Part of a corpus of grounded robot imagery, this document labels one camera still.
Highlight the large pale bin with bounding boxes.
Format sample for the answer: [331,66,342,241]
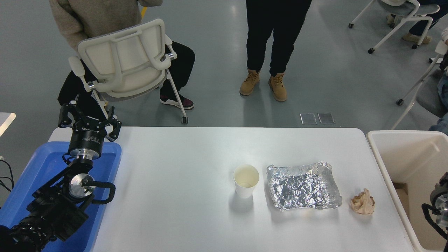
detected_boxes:
[366,130,448,252]

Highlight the blue plastic tray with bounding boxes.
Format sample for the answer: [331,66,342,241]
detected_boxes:
[0,141,122,252]

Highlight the white mesh-back chair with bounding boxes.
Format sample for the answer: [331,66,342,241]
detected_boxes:
[68,18,189,125]

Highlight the white wheeled chair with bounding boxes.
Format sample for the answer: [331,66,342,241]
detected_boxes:
[348,0,441,55]

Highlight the grey seat wheeled chair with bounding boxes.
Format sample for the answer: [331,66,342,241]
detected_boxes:
[390,40,448,131]

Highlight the brown cardboard piece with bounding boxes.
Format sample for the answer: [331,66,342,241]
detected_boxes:
[392,182,410,218]

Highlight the person beside bin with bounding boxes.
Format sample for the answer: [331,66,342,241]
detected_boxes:
[429,28,448,135]

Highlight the person on wheeled chair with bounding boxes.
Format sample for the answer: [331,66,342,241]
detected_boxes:
[386,0,448,45]

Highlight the white paper cup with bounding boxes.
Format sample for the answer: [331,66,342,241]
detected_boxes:
[233,164,260,199]

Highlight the crumpled tan paper ball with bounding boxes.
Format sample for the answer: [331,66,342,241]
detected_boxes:
[350,188,376,215]

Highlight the standing person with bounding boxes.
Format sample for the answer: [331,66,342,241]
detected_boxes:
[239,0,313,102]

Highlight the seated person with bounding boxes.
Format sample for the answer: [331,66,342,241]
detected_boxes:
[49,0,196,111]

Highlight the crumpled foil tray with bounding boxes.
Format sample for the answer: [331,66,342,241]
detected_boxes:
[266,161,343,211]

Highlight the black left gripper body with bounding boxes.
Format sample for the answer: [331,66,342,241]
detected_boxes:
[68,120,107,152]

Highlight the thin black cables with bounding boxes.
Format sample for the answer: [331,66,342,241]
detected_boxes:
[0,156,15,193]

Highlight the small white side table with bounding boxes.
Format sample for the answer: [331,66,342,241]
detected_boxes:
[0,112,16,137]

